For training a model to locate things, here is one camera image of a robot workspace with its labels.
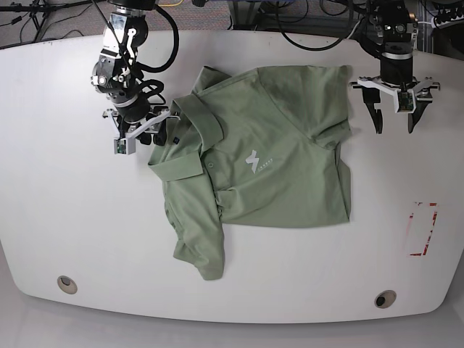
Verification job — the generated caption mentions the white power strip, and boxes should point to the white power strip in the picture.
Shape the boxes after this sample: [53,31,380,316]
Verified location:
[431,7,463,29]

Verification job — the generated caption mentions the green polo shirt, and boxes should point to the green polo shirt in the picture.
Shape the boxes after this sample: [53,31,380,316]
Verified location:
[148,65,351,281]

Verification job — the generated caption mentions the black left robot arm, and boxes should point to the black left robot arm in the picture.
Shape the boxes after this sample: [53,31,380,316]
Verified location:
[350,1,441,134]

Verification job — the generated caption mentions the black tripod legs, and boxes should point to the black tripod legs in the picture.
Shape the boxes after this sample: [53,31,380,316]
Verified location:
[1,1,94,50]

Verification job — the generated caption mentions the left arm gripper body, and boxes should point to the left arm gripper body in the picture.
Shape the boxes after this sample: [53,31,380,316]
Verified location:
[349,54,441,113]

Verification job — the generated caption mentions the left table cable grommet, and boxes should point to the left table cable grommet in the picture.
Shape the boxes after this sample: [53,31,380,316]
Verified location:
[57,275,78,295]

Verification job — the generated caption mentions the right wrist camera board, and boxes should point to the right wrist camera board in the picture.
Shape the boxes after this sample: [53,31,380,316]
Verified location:
[114,139,127,154]

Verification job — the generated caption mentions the table cable grommet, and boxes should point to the table cable grommet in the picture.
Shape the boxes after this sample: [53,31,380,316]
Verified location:
[374,290,397,309]
[57,275,78,295]

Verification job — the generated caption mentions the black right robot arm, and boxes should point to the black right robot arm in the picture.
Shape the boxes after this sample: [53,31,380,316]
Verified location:
[91,1,180,155]

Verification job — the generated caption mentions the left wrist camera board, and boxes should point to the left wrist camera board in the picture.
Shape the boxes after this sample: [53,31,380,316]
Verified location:
[398,91,414,112]

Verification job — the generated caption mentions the red tape rectangle marker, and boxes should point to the red tape rectangle marker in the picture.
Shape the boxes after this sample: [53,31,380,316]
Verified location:
[405,202,439,257]

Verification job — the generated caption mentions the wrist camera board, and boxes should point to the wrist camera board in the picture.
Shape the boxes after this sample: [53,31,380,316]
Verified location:
[398,91,414,112]
[114,139,127,154]

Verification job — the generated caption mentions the right table cable grommet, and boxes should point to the right table cable grommet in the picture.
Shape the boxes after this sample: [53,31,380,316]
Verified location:
[374,290,397,309]

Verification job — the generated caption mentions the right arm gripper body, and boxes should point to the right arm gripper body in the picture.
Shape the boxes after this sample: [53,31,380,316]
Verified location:
[102,98,180,155]

